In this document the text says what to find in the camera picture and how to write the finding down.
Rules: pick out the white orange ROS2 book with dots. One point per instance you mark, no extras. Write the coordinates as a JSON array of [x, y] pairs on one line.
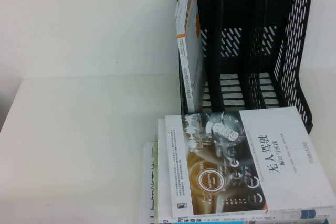
[[191, 51]]

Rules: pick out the white book with blue-marked spine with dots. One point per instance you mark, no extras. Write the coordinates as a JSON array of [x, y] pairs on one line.
[[164, 169]]

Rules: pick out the black perforated plastic book stand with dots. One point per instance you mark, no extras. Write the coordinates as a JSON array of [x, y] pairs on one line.
[[249, 90]]

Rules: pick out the white book large black characters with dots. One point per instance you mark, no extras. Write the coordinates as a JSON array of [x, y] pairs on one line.
[[147, 182]]

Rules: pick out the white book with dashboard photo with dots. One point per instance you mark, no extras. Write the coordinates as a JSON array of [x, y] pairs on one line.
[[275, 155]]

